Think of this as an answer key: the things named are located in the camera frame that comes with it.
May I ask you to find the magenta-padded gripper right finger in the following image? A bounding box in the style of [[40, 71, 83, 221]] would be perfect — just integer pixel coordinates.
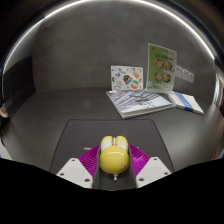
[[127, 143, 172, 190]]

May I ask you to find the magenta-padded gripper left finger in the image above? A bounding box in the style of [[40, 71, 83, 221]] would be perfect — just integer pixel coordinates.
[[55, 144, 105, 190]]

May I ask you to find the white book with blue band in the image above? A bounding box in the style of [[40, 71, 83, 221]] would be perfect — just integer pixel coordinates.
[[166, 91, 205, 116]]

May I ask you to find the row of white wall plates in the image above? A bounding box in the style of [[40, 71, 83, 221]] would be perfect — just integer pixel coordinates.
[[175, 64, 196, 85]]

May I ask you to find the green food menu stand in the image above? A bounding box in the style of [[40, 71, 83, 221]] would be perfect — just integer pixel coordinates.
[[145, 42, 178, 94]]

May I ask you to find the yellow computer mouse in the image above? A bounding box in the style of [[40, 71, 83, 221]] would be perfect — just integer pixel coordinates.
[[99, 134, 131, 181]]

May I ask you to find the dark grey mouse pad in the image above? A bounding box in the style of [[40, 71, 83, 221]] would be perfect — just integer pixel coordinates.
[[49, 118, 175, 175]]

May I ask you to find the white colourful sticker card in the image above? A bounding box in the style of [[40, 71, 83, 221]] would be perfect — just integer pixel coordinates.
[[110, 65, 144, 92]]

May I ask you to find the grey striped cover book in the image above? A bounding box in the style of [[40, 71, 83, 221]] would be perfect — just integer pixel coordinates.
[[105, 88, 175, 120]]

